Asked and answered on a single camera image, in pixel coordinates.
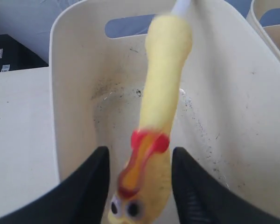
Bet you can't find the small white squeaker tube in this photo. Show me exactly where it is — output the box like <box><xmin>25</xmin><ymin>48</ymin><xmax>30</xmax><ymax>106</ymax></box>
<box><xmin>171</xmin><ymin>0</ymin><xmax>191</xmax><ymax>16</ymax></box>

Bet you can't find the cream bin with O mark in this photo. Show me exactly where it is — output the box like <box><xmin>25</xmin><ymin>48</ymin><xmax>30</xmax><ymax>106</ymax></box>
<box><xmin>246</xmin><ymin>0</ymin><xmax>280</xmax><ymax>61</ymax></box>

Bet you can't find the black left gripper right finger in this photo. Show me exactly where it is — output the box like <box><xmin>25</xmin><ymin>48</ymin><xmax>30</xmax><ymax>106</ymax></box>
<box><xmin>172</xmin><ymin>147</ymin><xmax>280</xmax><ymax>224</ymax></box>

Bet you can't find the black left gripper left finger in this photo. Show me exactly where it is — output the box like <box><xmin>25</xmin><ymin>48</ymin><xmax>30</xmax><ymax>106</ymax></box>
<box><xmin>0</xmin><ymin>146</ymin><xmax>110</xmax><ymax>224</ymax></box>

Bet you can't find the detached yellow rubber chicken head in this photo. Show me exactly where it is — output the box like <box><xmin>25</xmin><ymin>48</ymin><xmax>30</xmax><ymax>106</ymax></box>
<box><xmin>108</xmin><ymin>14</ymin><xmax>192</xmax><ymax>224</ymax></box>

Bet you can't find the black equipment box with labels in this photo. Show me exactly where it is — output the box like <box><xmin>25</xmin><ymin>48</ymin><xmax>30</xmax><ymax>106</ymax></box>
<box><xmin>0</xmin><ymin>35</ymin><xmax>48</xmax><ymax>72</ymax></box>

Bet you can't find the cream bin with X mark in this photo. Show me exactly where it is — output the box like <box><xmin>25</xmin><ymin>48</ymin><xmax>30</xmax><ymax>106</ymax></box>
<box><xmin>48</xmin><ymin>0</ymin><xmax>280</xmax><ymax>192</ymax></box>

